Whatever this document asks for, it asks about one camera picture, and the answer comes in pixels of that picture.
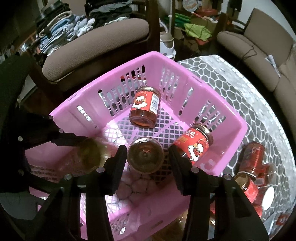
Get dark red can jar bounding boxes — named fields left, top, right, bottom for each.
left=238, top=142, right=265, bottom=181

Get red jar beside basket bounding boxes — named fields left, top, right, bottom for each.
left=234, top=173, right=258, bottom=203

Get red sauce jar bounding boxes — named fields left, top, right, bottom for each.
left=127, top=137, right=164, bottom=174

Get white lid red tub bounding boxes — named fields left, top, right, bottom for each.
left=254, top=186, right=275, bottom=211

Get pile of folded clothes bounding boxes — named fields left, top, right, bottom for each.
left=35, top=1, right=132, bottom=56

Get papers on sofa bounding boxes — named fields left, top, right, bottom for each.
left=265, top=55, right=281, bottom=77

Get red sauce jar cartoon label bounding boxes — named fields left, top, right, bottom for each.
left=129, top=86, right=161, bottom=128

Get pink plastic basket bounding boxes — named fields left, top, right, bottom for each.
left=24, top=51, right=248, bottom=241

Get brown armchair left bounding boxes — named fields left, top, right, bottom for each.
left=42, top=17, right=150, bottom=82

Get brown three-seat sofa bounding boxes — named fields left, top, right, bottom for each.
left=217, top=8, right=295, bottom=138

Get white garment steamer stand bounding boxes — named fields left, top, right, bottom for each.
left=159, top=1, right=176, bottom=60

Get red sauce jar barcode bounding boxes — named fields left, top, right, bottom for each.
left=173, top=123, right=214, bottom=165

